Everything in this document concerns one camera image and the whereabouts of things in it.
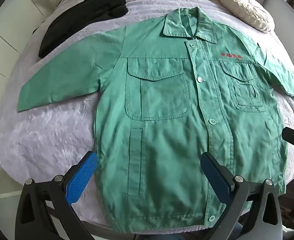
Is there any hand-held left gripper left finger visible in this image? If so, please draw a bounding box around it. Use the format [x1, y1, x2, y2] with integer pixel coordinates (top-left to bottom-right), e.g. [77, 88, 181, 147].
[15, 151, 98, 240]

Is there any white cabinet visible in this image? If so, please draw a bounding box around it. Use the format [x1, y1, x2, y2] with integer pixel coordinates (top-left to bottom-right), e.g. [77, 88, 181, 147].
[0, 0, 70, 120]

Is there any green work jacket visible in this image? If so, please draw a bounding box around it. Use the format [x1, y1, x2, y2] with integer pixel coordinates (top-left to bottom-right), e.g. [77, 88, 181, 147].
[17, 7, 294, 234]

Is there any lavender plush blanket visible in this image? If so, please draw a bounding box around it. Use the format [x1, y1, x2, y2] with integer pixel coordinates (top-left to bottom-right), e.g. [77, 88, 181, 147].
[0, 0, 294, 230]

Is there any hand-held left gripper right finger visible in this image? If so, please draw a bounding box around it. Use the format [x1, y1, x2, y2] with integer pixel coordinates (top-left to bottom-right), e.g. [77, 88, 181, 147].
[201, 151, 284, 240]

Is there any black folded garment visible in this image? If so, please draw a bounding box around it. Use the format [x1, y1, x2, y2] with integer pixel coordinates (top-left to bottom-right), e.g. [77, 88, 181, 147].
[38, 0, 130, 58]

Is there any cream ruched pillow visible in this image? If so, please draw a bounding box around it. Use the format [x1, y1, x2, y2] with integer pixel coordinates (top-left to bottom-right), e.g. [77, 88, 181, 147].
[218, 0, 275, 33]

